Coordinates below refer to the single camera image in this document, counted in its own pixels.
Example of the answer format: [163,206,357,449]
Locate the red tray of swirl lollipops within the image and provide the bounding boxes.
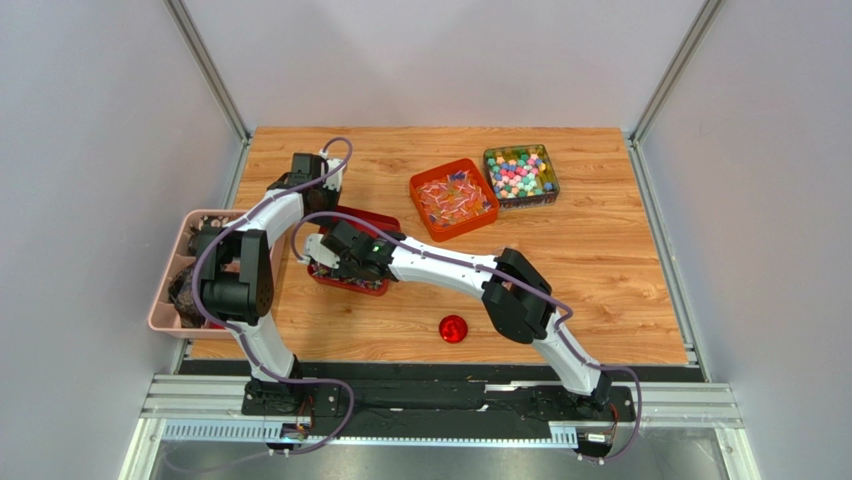
[307,217,390,296]

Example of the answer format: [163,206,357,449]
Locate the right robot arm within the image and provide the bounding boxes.
[304,219,612,409]

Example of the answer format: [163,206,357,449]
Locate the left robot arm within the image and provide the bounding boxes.
[191,150,347,408]

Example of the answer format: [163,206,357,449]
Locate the clear tray of colourful candies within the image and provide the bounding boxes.
[482,144,560,210]

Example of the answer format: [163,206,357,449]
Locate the orange tray of lollipops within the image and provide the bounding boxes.
[409,158,500,242]

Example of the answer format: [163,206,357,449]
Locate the red jar lid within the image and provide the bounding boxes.
[438,315,468,344]

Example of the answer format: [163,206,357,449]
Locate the pink organizer basket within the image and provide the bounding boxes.
[147,210,296,339]

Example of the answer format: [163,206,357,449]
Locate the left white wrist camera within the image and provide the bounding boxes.
[319,151,348,192]

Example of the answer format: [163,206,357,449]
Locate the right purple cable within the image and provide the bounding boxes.
[290,211,644,464]

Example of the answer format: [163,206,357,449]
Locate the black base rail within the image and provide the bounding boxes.
[241,362,636,440]

